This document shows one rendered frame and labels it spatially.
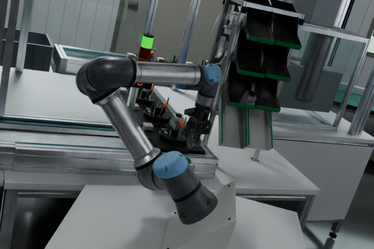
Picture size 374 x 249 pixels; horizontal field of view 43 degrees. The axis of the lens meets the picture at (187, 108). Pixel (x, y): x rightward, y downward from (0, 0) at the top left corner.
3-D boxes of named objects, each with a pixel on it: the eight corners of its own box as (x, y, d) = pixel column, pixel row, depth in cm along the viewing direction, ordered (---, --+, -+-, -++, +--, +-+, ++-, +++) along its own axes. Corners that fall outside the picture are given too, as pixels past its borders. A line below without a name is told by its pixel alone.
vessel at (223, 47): (234, 74, 312) (250, 18, 300) (215, 71, 306) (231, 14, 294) (225, 68, 324) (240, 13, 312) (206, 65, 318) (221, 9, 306)
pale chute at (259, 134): (269, 150, 237) (272, 148, 233) (244, 147, 234) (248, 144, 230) (266, 100, 249) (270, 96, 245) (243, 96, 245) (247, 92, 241)
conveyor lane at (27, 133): (199, 171, 225) (204, 153, 222) (11, 164, 189) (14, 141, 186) (178, 144, 249) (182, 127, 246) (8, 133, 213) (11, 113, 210)
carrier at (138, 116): (184, 132, 244) (190, 109, 240) (140, 128, 233) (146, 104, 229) (168, 113, 264) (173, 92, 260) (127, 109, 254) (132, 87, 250)
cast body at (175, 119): (182, 130, 223) (186, 117, 221) (173, 130, 221) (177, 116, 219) (176, 123, 230) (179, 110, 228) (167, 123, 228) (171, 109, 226)
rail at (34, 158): (213, 178, 222) (220, 158, 218) (12, 172, 184) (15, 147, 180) (208, 172, 226) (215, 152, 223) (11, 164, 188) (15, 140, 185)
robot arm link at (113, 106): (164, 198, 170) (79, 67, 159) (145, 195, 183) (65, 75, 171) (187, 177, 176) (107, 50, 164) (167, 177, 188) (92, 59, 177)
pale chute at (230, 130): (243, 149, 231) (247, 146, 227) (218, 145, 227) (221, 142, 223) (242, 97, 243) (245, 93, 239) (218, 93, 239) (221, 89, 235)
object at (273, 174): (319, 195, 241) (320, 189, 240) (4, 189, 177) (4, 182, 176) (207, 95, 360) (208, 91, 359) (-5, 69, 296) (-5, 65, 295)
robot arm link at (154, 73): (98, 49, 151) (222, 58, 177) (86, 56, 160) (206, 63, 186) (100, 85, 150) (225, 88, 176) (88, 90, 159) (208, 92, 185)
